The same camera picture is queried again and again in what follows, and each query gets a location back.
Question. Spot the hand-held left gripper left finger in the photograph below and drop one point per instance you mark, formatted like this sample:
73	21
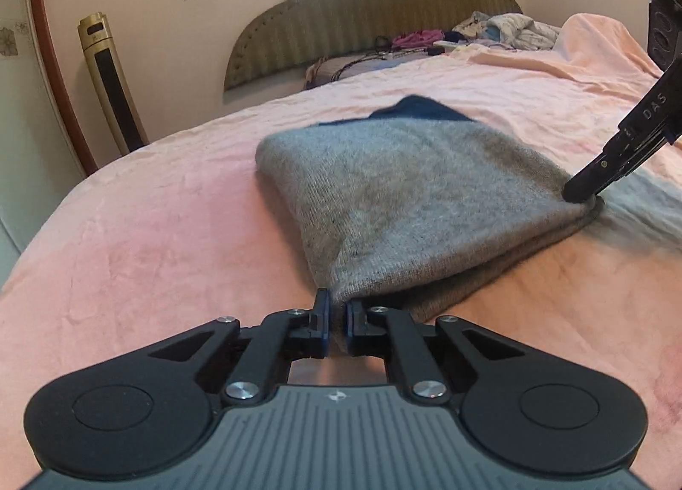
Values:
319	329

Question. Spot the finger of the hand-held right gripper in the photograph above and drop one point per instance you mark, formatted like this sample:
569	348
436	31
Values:
589	185

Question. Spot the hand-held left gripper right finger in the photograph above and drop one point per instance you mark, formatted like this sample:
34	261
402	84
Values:
351	326

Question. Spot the grey knit sweater navy trim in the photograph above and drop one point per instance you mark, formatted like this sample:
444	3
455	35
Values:
426	191

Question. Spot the white blue patterned cloth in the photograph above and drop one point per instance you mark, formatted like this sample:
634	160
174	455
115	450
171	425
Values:
514	27

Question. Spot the pink fleece blanket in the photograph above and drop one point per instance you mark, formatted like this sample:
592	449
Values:
160	234

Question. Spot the purple cloth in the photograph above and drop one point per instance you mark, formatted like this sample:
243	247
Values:
421	37

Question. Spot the olive padded headboard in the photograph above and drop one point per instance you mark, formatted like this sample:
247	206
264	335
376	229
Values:
373	5

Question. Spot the gold tower fan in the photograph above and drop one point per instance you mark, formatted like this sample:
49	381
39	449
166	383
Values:
109	80

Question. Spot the brown wooden door frame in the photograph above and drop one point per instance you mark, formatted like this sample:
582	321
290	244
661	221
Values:
50	58

